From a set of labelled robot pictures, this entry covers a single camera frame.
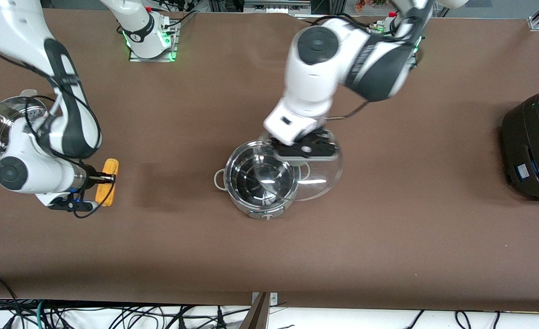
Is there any yellow corn cob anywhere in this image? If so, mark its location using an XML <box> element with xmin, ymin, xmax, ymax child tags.
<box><xmin>95</xmin><ymin>158</ymin><xmax>119</xmax><ymax>207</ymax></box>

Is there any glass pot lid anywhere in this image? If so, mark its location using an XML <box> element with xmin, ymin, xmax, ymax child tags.
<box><xmin>258</xmin><ymin>130</ymin><xmax>344</xmax><ymax>202</ymax></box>

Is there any stainless steel pot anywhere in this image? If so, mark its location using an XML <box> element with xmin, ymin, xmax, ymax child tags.
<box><xmin>214</xmin><ymin>139</ymin><xmax>311</xmax><ymax>220</ymax></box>
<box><xmin>0</xmin><ymin>90</ymin><xmax>49</xmax><ymax>157</ymax></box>

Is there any grey metal background box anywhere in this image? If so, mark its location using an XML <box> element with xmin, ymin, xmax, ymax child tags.
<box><xmin>242</xmin><ymin>0</ymin><xmax>312</xmax><ymax>15</ymax></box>

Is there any black rice cooker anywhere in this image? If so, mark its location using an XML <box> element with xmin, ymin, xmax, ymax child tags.
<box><xmin>501</xmin><ymin>90</ymin><xmax>539</xmax><ymax>202</ymax></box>

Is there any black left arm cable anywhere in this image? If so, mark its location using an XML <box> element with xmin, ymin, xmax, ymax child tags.
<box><xmin>323</xmin><ymin>101</ymin><xmax>370</xmax><ymax>122</ymax></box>

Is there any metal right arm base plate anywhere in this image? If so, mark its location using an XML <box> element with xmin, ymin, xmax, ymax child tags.
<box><xmin>128</xmin><ymin>19</ymin><xmax>180</xmax><ymax>63</ymax></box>

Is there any metal table edge bracket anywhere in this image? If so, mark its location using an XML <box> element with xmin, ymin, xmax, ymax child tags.
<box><xmin>251</xmin><ymin>292</ymin><xmax>279</xmax><ymax>306</ymax></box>

